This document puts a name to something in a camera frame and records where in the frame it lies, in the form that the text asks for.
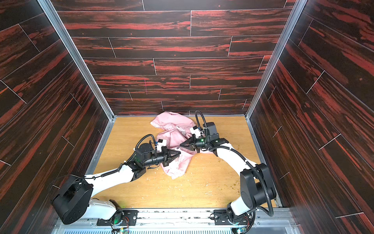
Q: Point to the aluminium front rail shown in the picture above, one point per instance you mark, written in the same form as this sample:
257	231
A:
185	221

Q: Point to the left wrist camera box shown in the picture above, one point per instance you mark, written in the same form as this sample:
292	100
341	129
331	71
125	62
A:
160	144

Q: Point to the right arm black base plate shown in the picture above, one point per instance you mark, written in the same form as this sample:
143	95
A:
225	217

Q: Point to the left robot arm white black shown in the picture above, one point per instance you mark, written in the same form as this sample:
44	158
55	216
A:
74	199

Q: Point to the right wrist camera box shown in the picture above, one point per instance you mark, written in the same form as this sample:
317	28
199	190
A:
196	132

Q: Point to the pink zip-up jacket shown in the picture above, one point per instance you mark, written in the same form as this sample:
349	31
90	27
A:
176	130

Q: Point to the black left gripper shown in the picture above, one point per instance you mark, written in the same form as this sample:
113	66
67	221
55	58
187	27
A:
164	156

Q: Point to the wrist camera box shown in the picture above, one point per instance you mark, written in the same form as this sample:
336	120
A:
196	132
160	144

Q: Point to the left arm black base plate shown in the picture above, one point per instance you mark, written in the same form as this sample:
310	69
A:
120	218

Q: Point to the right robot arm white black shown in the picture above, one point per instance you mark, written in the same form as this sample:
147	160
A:
257	188

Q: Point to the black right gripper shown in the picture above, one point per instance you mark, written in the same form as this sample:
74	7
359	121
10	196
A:
194	142

